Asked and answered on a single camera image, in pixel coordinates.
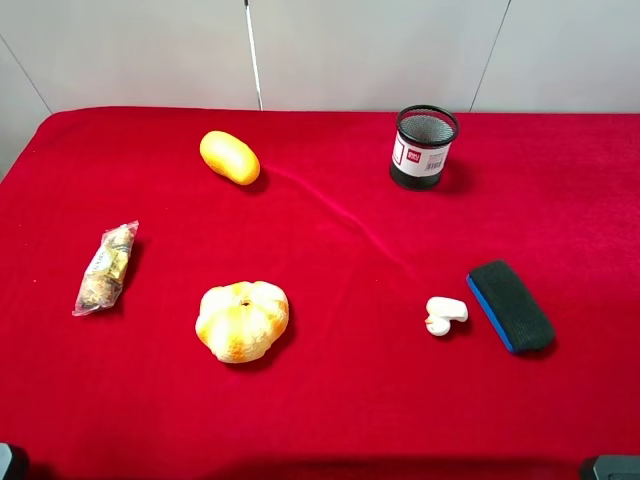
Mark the small white duck toy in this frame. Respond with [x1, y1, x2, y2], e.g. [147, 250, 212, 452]
[425, 296, 469, 337]

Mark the peeled orange toy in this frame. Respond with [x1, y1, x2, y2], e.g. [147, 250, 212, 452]
[195, 281, 289, 364]

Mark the yellow oval bread roll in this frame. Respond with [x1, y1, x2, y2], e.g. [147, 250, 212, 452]
[199, 131, 261, 186]

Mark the black mesh pen holder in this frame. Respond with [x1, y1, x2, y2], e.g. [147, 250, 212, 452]
[390, 105, 459, 191]

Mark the red velvet table cloth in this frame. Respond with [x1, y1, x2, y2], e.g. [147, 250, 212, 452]
[1, 108, 639, 479]

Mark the black blue whiteboard eraser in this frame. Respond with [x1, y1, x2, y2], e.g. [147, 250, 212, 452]
[466, 260, 555, 354]

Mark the clear snack packet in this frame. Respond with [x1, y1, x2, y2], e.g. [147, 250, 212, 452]
[72, 221, 139, 316]

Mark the dark base corner right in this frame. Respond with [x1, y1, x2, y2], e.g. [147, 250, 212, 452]
[579, 455, 640, 480]

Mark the dark base corner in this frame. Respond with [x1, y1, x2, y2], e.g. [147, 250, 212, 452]
[579, 455, 640, 480]
[0, 442, 29, 480]

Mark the dark base corner left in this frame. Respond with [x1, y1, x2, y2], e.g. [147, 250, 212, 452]
[0, 442, 29, 480]

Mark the white vertical wall rod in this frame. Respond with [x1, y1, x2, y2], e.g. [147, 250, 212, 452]
[243, 0, 264, 111]

